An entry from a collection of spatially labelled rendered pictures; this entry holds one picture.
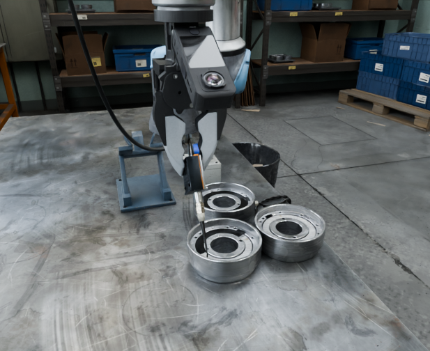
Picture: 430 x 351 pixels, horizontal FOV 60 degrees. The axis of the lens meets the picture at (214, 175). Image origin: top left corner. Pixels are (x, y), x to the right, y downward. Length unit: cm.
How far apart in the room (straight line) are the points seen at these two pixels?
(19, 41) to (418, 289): 389
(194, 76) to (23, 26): 393
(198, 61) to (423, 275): 172
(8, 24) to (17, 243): 375
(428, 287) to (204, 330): 156
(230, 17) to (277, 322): 71
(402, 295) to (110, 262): 146
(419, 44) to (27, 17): 378
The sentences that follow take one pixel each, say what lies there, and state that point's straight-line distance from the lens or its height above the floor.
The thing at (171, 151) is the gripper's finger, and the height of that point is 96.
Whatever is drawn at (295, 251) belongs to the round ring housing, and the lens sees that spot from 54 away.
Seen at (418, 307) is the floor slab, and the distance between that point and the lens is 182.
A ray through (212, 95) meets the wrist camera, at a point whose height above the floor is 105.
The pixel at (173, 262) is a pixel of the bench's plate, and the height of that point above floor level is 80.
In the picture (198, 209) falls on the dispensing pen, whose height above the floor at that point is 89.
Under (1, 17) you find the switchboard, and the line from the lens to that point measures 433.
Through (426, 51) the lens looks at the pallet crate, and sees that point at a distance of 426.
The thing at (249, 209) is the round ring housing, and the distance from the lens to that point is 61.
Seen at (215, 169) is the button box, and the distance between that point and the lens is 75.
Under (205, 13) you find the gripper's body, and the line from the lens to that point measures 47.
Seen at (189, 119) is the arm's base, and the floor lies 84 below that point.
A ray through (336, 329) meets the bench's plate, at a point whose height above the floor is 80.
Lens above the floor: 115
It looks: 26 degrees down
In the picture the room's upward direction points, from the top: straight up
